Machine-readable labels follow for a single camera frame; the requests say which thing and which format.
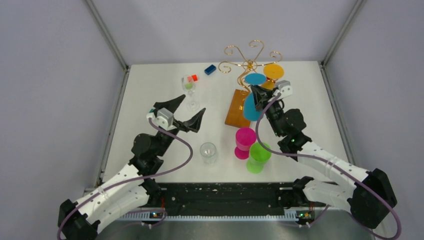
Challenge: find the gold wire glass rack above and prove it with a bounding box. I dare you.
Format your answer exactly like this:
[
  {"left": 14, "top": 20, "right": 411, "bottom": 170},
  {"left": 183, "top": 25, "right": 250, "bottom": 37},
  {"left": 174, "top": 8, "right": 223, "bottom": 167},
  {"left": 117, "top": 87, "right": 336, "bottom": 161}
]
[{"left": 217, "top": 39, "right": 284, "bottom": 129}]

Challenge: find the pink plastic wine glass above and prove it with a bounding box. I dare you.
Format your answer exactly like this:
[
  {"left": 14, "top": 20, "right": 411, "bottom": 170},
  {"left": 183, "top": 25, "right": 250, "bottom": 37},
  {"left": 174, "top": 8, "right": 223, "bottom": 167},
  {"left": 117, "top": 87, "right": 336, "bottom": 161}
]
[{"left": 234, "top": 127, "right": 257, "bottom": 160}]

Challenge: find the orange red toy block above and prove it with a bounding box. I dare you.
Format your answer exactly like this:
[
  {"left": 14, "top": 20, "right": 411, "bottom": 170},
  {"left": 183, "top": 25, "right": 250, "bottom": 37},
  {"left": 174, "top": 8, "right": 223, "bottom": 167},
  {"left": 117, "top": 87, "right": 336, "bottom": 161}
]
[{"left": 187, "top": 74, "right": 198, "bottom": 82}]

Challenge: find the light green toy block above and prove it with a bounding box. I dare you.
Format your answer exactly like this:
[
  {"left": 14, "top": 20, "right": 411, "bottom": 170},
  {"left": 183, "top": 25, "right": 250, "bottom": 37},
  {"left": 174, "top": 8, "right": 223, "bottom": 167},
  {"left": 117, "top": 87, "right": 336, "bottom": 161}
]
[{"left": 184, "top": 82, "right": 194, "bottom": 91}]

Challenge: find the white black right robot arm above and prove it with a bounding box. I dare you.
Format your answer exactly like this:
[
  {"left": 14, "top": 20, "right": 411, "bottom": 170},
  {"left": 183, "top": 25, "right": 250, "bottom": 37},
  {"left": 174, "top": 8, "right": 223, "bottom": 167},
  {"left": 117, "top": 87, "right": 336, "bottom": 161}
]
[{"left": 251, "top": 85, "right": 402, "bottom": 233}]

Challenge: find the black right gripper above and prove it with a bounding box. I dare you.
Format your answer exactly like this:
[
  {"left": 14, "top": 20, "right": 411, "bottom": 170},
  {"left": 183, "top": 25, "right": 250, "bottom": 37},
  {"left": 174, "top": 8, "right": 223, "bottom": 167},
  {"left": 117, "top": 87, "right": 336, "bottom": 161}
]
[{"left": 253, "top": 84, "right": 285, "bottom": 137}]

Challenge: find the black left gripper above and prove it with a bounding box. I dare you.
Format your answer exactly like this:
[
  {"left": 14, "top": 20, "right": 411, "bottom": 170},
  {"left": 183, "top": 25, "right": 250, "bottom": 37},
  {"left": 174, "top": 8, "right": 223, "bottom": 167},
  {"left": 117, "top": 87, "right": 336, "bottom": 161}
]
[{"left": 154, "top": 94, "right": 206, "bottom": 157}]

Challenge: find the clear glass tumbler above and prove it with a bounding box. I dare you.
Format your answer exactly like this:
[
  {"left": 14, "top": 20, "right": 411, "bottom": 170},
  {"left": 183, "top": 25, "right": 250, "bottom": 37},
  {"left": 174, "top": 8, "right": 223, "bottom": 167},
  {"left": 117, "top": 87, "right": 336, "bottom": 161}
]
[{"left": 199, "top": 142, "right": 218, "bottom": 165}]

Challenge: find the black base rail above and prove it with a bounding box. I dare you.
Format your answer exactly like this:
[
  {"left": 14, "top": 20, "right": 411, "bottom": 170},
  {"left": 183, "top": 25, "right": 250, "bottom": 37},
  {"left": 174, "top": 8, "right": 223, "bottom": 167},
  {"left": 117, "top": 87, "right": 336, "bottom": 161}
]
[{"left": 141, "top": 182, "right": 325, "bottom": 219}]

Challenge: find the green plastic wine glass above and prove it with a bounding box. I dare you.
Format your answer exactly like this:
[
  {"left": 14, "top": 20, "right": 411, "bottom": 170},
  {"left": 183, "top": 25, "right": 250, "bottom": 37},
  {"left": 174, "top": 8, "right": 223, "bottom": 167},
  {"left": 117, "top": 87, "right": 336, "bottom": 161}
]
[{"left": 246, "top": 142, "right": 272, "bottom": 174}]

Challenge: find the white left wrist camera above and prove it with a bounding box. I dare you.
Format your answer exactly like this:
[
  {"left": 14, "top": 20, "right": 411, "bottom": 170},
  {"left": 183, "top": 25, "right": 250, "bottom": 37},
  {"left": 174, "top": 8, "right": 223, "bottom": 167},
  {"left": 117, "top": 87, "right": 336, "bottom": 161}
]
[{"left": 146, "top": 108, "right": 177, "bottom": 131}]

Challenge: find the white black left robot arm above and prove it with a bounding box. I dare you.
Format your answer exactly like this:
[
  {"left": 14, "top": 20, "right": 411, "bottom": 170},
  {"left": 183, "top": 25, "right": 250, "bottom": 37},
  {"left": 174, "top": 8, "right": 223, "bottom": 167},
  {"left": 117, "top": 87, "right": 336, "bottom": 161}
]
[{"left": 56, "top": 94, "right": 206, "bottom": 240}]

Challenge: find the yellow plastic wine glass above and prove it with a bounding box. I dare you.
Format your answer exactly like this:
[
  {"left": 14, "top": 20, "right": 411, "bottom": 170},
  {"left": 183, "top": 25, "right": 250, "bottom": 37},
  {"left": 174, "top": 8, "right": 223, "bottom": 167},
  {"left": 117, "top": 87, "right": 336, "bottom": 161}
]
[{"left": 261, "top": 63, "right": 285, "bottom": 90}]

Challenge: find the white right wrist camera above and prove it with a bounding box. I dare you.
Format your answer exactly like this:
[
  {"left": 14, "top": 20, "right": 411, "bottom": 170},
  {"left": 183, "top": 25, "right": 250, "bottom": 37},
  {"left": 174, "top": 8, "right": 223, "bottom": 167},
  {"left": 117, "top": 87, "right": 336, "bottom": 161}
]
[{"left": 273, "top": 80, "right": 293, "bottom": 100}]

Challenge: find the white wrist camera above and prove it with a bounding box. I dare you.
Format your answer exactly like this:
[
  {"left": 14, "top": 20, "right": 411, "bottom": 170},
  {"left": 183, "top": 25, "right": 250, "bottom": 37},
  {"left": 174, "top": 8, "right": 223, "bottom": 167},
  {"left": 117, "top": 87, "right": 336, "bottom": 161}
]
[
  {"left": 273, "top": 80, "right": 293, "bottom": 100},
  {"left": 146, "top": 108, "right": 177, "bottom": 131}
]

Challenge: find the blue toy brick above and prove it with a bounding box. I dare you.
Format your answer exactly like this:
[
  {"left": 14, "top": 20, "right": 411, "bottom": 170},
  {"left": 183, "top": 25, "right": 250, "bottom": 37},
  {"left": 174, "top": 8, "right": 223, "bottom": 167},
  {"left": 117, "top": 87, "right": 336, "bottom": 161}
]
[{"left": 204, "top": 64, "right": 217, "bottom": 76}]

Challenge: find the clear tall wine glass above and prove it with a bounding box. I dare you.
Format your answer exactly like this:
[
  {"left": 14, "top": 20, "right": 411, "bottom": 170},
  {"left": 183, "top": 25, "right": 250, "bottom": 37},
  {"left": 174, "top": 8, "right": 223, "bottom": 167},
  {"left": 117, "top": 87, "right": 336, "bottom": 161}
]
[{"left": 181, "top": 74, "right": 199, "bottom": 112}]

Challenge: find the blue plastic wine glass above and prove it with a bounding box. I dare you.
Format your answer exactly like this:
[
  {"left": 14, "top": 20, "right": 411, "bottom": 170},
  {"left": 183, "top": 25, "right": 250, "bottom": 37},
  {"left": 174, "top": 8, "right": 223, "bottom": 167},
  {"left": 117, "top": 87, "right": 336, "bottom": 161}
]
[{"left": 242, "top": 72, "right": 268, "bottom": 122}]

